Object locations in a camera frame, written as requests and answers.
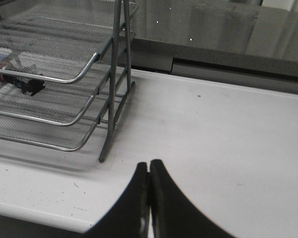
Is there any red emergency push button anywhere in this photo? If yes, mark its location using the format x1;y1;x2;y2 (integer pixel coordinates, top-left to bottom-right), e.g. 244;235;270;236
0;63;45;96

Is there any silver metal rack frame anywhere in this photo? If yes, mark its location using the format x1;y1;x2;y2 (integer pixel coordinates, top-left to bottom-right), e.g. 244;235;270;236
0;0;136;163

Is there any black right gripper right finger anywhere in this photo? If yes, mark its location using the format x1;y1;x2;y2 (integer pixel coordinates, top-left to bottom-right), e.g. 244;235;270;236
150;159;233;238

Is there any silver mesh tray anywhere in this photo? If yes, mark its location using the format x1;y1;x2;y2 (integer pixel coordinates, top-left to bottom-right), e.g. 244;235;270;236
0;0;138;84
0;116;97;152
0;64;110;126

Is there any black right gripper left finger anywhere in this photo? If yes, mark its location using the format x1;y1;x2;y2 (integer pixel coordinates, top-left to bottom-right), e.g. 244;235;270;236
84;162;149;238

